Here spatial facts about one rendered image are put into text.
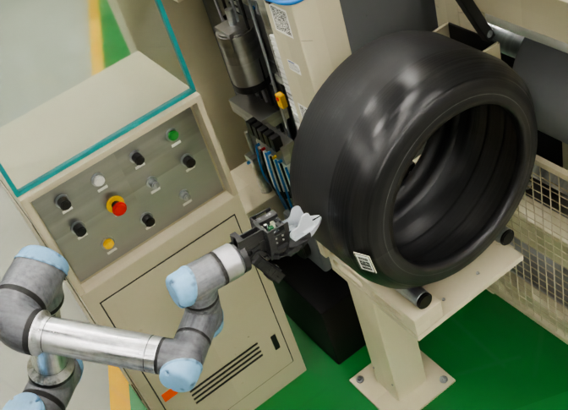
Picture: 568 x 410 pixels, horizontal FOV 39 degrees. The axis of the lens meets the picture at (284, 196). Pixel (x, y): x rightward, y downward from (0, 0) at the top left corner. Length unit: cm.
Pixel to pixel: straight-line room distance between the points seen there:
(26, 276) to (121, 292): 64
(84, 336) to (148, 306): 80
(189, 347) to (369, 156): 52
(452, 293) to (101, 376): 171
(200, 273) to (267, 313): 115
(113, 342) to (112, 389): 166
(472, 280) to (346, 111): 66
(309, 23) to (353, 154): 38
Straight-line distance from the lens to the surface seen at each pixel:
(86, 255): 233
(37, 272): 180
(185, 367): 160
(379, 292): 206
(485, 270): 215
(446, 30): 236
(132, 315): 245
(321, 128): 172
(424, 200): 217
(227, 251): 163
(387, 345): 264
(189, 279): 160
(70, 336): 169
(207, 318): 166
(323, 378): 302
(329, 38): 192
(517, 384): 291
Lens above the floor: 240
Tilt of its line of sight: 40 degrees down
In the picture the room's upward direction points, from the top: 19 degrees counter-clockwise
